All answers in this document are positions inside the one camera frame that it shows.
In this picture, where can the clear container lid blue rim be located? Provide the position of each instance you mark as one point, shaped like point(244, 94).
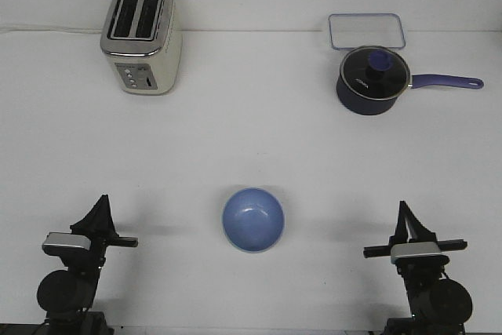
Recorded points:
point(352, 30)

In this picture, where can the glass pot lid blue knob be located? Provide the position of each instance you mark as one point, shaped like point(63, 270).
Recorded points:
point(375, 73)

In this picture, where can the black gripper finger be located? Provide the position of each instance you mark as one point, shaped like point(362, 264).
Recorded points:
point(93, 221)
point(401, 234)
point(109, 223)
point(414, 228)

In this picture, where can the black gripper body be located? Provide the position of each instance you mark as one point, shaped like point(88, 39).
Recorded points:
point(429, 262)
point(95, 258)

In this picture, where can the dark blue saucepan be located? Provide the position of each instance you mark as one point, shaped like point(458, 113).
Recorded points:
point(363, 106)

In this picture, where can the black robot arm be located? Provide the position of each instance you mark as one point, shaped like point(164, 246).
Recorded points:
point(67, 295)
point(437, 303)

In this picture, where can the blue bowl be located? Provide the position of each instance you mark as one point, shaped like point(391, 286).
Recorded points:
point(253, 220)

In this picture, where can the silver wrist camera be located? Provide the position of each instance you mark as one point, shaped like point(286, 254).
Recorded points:
point(59, 243)
point(414, 249)

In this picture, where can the silver two-slot toaster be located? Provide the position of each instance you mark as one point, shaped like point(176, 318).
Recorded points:
point(142, 42)

